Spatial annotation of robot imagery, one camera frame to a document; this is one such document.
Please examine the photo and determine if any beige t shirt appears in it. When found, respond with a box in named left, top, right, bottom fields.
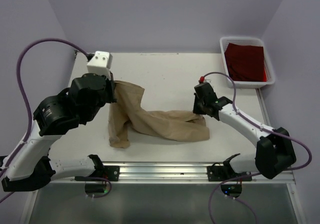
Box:
left=107, top=81, right=210, bottom=149

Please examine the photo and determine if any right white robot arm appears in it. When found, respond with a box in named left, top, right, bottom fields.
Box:
left=193, top=82, right=297, bottom=181

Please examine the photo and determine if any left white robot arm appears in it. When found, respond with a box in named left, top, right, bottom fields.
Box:
left=0, top=73, right=117, bottom=192

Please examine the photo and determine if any red t shirt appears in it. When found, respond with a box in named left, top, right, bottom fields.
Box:
left=224, top=43, right=267, bottom=82

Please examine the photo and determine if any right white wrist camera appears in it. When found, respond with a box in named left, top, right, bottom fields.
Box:
left=198, top=76, right=207, bottom=84

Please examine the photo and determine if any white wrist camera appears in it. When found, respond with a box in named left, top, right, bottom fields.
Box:
left=86, top=51, right=113, bottom=80
left=198, top=76, right=207, bottom=84

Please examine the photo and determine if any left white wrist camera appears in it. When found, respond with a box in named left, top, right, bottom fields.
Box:
left=86, top=51, right=113, bottom=80

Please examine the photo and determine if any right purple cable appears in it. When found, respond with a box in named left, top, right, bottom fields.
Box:
left=206, top=71, right=313, bottom=224

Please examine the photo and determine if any purple cable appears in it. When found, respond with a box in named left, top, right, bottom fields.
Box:
left=206, top=71, right=313, bottom=224
left=0, top=37, right=95, bottom=205

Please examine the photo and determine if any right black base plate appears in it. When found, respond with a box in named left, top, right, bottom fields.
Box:
left=206, top=165, right=250, bottom=182

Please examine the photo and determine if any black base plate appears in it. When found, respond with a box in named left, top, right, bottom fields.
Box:
left=206, top=165, right=250, bottom=182
left=101, top=166, right=120, bottom=182

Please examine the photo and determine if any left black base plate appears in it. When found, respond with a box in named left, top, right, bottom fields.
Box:
left=101, top=166, right=120, bottom=182

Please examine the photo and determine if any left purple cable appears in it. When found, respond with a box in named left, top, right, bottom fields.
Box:
left=0, top=37, right=95, bottom=205

